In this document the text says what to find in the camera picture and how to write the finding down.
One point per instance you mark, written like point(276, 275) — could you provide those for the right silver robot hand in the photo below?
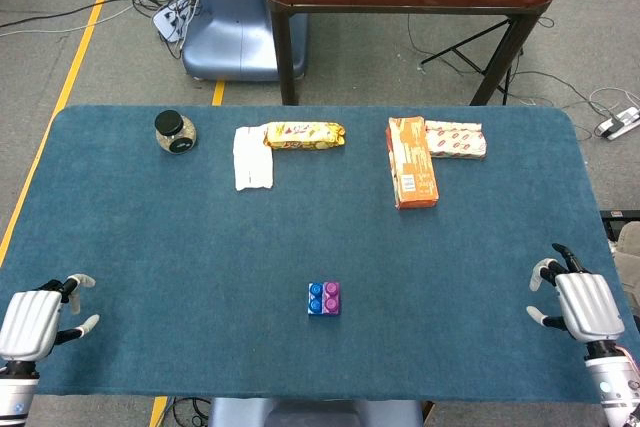
point(587, 304)

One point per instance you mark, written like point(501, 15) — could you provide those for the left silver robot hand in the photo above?
point(30, 319)

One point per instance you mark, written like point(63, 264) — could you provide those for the purple building block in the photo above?
point(332, 298)

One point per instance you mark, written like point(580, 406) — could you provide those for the beige upholstered seat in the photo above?
point(630, 267)

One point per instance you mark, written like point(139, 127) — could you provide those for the black box with label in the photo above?
point(622, 227)

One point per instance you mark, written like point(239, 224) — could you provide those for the white power strip black plug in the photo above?
point(617, 124)

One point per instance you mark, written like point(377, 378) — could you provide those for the blue table mat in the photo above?
point(200, 247)

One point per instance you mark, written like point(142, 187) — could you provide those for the white red-patterned packet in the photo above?
point(457, 141)

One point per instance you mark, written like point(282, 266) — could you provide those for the orange cardboard box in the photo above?
point(412, 162)

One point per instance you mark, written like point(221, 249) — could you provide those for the glass jar with black lid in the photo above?
point(175, 134)

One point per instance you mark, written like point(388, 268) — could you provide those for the white flat packet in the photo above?
point(251, 167)

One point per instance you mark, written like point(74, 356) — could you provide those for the grey-blue robot torso base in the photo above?
point(310, 414)

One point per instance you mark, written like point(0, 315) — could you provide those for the white power strip with plugs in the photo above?
point(170, 22)

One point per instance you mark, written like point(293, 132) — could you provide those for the yellow snack packet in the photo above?
point(305, 136)

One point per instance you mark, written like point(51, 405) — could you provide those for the light blue machine base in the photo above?
point(230, 22)

